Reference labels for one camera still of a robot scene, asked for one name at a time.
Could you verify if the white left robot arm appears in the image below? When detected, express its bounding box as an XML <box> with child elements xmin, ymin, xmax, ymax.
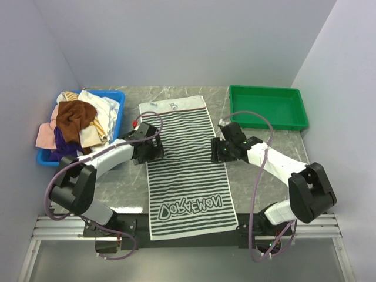
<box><xmin>44</xmin><ymin>122</ymin><xmax>164</xmax><ymax>236</ymax></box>

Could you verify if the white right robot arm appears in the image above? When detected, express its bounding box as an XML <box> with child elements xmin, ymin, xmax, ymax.
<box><xmin>211</xmin><ymin>122</ymin><xmax>337</xmax><ymax>234</ymax></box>

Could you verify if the green white striped towel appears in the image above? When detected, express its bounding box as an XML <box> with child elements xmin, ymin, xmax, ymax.
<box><xmin>139</xmin><ymin>95</ymin><xmax>238</xmax><ymax>240</ymax></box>

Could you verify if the green plastic tray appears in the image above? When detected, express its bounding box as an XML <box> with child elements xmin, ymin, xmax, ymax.
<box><xmin>229</xmin><ymin>85</ymin><xmax>309</xmax><ymax>131</ymax></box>

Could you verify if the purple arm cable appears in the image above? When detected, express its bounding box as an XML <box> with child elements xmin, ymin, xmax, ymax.
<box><xmin>219</xmin><ymin>110</ymin><xmax>297</xmax><ymax>263</ymax></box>
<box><xmin>44</xmin><ymin>110</ymin><xmax>164</xmax><ymax>261</ymax></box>

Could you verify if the pink towel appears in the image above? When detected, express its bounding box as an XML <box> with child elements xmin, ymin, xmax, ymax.
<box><xmin>35</xmin><ymin>105</ymin><xmax>58</xmax><ymax>150</ymax></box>

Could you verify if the blue plastic bin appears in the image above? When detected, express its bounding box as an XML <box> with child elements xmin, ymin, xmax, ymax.
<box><xmin>36</xmin><ymin>89</ymin><xmax>126</xmax><ymax>167</ymax></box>

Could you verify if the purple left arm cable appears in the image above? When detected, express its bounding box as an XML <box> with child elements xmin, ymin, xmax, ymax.
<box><xmin>44</xmin><ymin>110</ymin><xmax>164</xmax><ymax>261</ymax></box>

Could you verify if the purple towel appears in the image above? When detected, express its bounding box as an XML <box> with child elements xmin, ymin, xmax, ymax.
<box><xmin>48</xmin><ymin>127</ymin><xmax>82</xmax><ymax>162</ymax></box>

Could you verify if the brown towel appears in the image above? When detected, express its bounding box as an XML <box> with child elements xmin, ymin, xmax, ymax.
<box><xmin>56</xmin><ymin>100</ymin><xmax>97</xmax><ymax>155</ymax></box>

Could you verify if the aluminium frame rail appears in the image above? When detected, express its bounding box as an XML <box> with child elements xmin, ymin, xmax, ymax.
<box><xmin>18</xmin><ymin>213</ymin><xmax>351</xmax><ymax>281</ymax></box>

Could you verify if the cream yellow striped towel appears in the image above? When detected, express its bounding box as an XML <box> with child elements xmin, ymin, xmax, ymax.
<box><xmin>56</xmin><ymin>91</ymin><xmax>108</xmax><ymax>148</ymax></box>

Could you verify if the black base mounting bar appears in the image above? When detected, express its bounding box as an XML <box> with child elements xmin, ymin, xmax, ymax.
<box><xmin>82</xmin><ymin>213</ymin><xmax>293</xmax><ymax>251</ymax></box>

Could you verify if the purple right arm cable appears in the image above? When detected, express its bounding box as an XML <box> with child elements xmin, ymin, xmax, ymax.
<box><xmin>219</xmin><ymin>110</ymin><xmax>297</xmax><ymax>263</ymax></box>

